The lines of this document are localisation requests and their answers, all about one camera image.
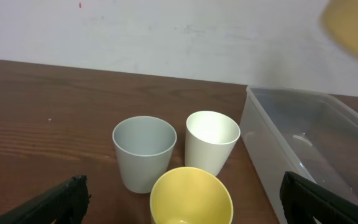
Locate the grey cup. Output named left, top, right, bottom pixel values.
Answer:
left=112, top=116, right=177, bottom=194

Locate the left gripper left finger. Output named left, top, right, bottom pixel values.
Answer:
left=0, top=175, right=90, bottom=224

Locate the white cup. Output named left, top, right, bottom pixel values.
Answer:
left=185, top=111, right=241, bottom=176

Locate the yellow bowl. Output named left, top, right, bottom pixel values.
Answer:
left=321, top=0, right=358, bottom=58

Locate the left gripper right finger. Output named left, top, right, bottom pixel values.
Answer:
left=280, top=171, right=358, bottom=224

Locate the clear plastic container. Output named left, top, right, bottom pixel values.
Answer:
left=240, top=86, right=358, bottom=223

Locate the yellow cup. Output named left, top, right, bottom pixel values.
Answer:
left=150, top=167, right=234, bottom=224

